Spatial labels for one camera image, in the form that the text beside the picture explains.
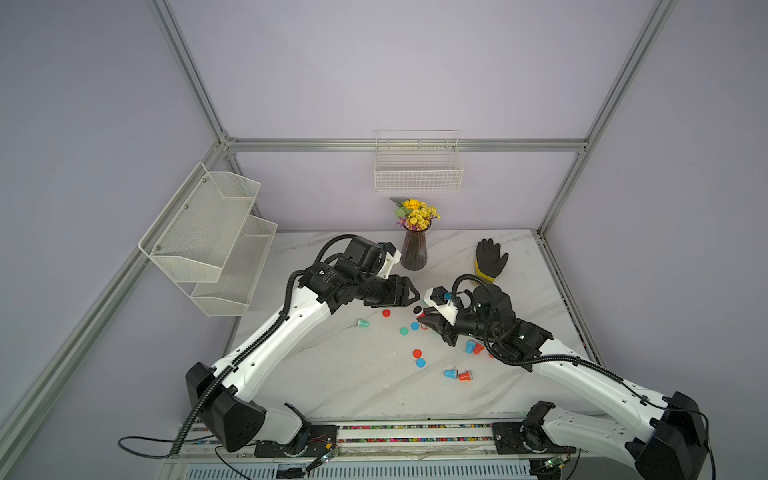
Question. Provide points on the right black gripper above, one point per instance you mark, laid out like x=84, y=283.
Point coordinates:
x=438, y=324

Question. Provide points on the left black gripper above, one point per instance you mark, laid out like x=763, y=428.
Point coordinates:
x=397, y=295

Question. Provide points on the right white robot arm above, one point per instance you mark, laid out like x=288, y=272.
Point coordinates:
x=659, y=436

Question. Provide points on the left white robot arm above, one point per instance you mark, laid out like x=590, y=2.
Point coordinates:
x=223, y=395

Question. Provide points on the dark glass vase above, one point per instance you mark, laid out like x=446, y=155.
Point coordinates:
x=414, y=254

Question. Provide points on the yellow flower bouquet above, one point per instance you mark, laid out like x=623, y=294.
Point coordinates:
x=415, y=215

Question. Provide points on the black yellow work glove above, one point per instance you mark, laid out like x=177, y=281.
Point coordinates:
x=490, y=260

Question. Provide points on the lower white mesh shelf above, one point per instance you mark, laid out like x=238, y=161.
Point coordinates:
x=232, y=294

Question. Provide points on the white mesh shelf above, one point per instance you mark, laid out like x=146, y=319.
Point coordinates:
x=192, y=239
x=232, y=294

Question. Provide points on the upper white mesh shelf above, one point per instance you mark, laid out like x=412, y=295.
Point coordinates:
x=192, y=239

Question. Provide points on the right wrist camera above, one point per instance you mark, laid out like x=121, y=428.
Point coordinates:
x=438, y=302

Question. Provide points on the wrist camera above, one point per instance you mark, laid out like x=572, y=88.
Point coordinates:
x=438, y=302
x=391, y=257

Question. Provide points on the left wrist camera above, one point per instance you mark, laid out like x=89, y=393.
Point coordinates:
x=391, y=257

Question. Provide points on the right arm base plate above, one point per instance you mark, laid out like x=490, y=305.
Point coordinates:
x=514, y=438

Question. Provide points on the white wire wall basket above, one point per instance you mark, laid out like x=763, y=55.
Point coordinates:
x=417, y=161

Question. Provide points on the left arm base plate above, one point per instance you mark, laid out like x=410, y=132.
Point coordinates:
x=310, y=442

